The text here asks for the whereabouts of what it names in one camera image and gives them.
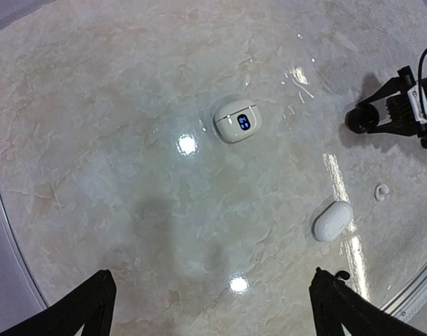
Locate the aluminium front rail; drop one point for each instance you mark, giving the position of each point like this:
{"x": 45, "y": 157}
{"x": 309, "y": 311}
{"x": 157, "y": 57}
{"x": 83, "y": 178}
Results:
{"x": 407, "y": 302}

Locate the white closed charging case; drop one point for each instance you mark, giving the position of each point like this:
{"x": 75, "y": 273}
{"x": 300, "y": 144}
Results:
{"x": 332, "y": 221}

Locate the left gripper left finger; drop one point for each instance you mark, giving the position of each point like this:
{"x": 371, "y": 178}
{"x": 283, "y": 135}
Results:
{"x": 88, "y": 308}

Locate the white charging case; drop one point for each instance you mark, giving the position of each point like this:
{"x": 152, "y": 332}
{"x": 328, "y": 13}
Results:
{"x": 237, "y": 120}
{"x": 332, "y": 221}

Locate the white earbud centre left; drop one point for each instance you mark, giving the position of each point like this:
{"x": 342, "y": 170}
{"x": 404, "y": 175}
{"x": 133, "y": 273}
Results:
{"x": 381, "y": 191}

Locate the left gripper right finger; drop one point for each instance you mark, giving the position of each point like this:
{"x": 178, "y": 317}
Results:
{"x": 338, "y": 309}

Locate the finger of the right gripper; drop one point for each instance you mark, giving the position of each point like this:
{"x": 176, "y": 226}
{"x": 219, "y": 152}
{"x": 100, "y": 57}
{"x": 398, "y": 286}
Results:
{"x": 401, "y": 83}
{"x": 405, "y": 130}

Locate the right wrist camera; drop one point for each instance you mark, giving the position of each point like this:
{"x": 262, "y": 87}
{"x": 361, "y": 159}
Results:
{"x": 409, "y": 108}

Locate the black charging case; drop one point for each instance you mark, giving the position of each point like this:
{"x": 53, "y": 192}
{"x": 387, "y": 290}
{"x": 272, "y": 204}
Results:
{"x": 362, "y": 119}

